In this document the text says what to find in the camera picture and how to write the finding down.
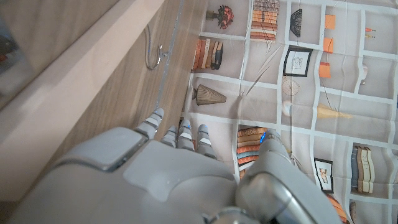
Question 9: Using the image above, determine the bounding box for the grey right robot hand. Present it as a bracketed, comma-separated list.
[6, 108, 343, 224]

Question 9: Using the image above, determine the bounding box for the wooden clip hanger, blue clip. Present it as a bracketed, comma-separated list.
[0, 0, 169, 203]

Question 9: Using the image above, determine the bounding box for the printed bookshelf backdrop cloth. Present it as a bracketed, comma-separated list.
[178, 0, 398, 224]

